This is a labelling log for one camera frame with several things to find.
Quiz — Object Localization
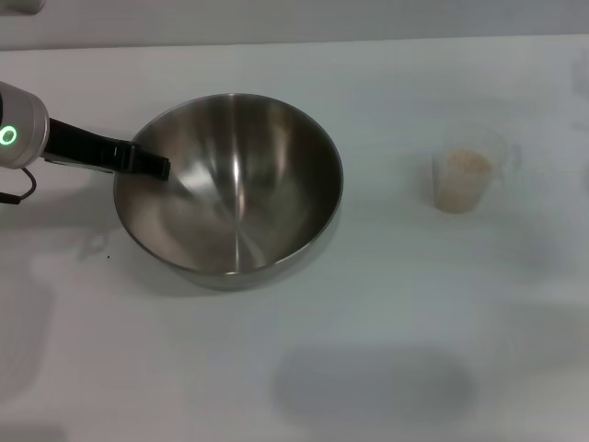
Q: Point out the stainless steel mixing bowl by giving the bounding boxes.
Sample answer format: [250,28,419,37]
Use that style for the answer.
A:
[113,92,344,291]

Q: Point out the white rice grains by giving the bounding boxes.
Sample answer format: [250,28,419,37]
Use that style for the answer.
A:
[434,148,493,214]

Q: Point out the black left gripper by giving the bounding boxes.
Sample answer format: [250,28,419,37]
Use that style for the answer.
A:
[44,117,172,181]

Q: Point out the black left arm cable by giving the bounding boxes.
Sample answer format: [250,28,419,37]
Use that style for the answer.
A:
[0,166,37,206]

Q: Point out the clear plastic measuring cup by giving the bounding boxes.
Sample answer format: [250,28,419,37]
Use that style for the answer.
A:
[431,126,524,214]

